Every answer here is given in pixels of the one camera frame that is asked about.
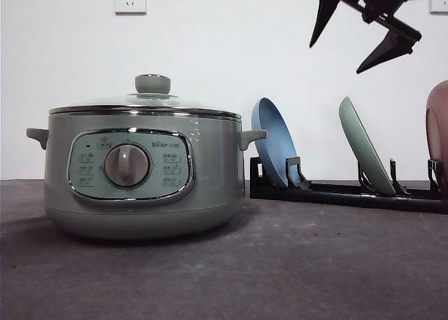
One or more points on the pink plate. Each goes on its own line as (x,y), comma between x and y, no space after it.
(437,128)

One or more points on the black dish rack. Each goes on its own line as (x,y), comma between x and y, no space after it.
(300,189)

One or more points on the white wall socket left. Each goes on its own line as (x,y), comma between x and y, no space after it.
(128,13)

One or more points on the green plate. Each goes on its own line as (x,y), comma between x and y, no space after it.
(378,178)

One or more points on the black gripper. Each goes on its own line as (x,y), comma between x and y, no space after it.
(399,42)

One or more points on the white wall socket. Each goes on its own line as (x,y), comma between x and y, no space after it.
(128,13)
(438,7)

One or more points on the glass steamer lid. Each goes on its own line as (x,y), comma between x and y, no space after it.
(152,97)

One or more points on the blue plate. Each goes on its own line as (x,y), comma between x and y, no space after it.
(280,144)

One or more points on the green electric steamer pot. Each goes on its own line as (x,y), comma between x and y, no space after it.
(136,171)

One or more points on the white wall socket right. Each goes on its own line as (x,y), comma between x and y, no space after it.
(438,7)

